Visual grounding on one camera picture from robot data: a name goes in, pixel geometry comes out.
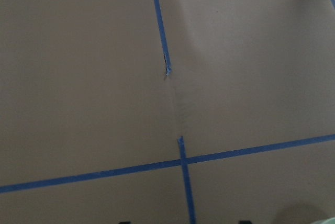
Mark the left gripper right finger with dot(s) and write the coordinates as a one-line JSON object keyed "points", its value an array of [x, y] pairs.
{"points": [[245, 222]]}

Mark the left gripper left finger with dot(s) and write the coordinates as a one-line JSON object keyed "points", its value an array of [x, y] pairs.
{"points": [[125, 222]]}

